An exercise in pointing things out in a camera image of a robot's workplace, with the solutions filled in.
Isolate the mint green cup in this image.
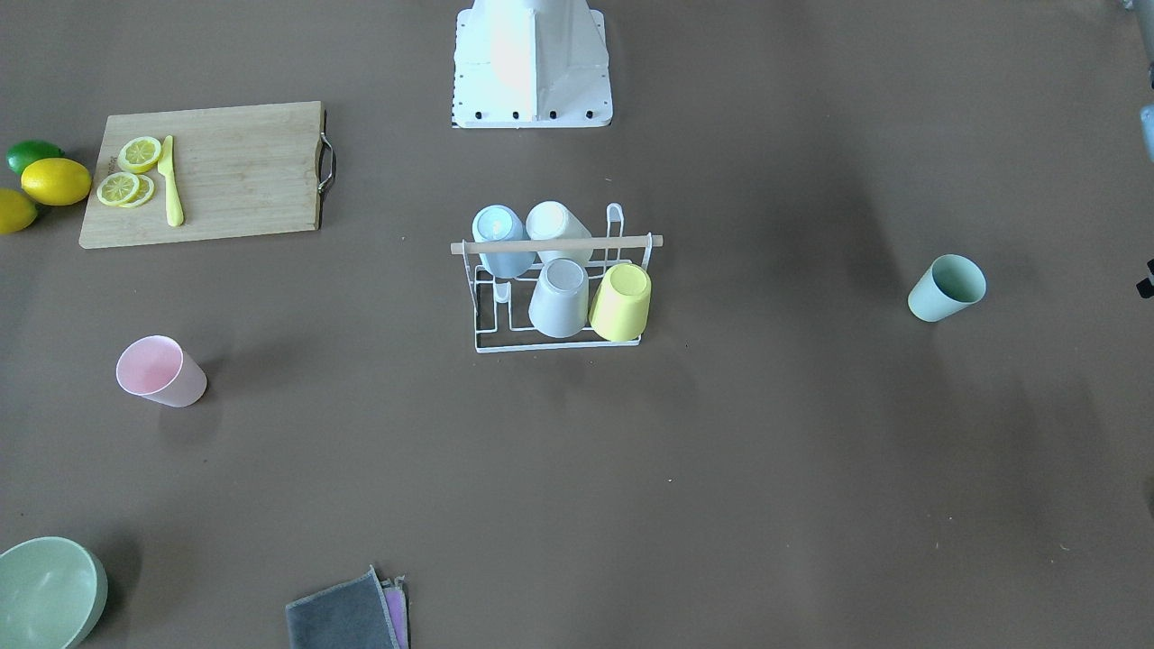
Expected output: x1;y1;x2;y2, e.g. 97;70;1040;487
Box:
907;254;986;322

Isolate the pink cup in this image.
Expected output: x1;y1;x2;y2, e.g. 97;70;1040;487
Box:
114;335;207;406

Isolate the grey cup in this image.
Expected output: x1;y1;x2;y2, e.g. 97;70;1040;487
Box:
529;258;589;338

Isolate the yellow cup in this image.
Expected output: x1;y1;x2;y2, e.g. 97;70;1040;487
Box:
589;263;652;342

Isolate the white cup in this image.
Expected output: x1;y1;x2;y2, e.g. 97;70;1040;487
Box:
525;200;593;264

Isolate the light blue cup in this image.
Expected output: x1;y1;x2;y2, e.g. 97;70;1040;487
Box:
472;206;535;279

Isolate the pink cloth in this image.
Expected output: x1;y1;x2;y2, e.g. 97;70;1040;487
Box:
380;576;409;649

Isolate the bamboo cutting board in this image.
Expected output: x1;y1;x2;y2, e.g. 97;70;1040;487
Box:
78;100;334;249

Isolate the grey cloth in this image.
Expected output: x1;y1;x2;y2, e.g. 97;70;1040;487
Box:
285;568;396;648

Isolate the yellow plastic knife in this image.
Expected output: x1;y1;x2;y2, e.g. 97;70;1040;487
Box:
157;134;185;227

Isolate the lemon slice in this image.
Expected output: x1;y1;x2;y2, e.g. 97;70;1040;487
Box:
115;136;162;174
120;174;156;208
95;171;142;206

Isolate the yellow lemon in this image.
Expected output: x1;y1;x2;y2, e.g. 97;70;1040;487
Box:
21;159;92;206
0;187;39;234

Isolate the green lime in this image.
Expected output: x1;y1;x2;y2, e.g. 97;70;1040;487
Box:
5;140;65;176

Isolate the green bowl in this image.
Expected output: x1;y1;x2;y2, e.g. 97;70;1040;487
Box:
1;535;108;648

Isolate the white wire cup rack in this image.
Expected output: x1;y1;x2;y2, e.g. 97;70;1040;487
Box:
451;203;664;355

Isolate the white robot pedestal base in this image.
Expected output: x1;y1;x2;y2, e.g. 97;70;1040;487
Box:
451;1;614;129

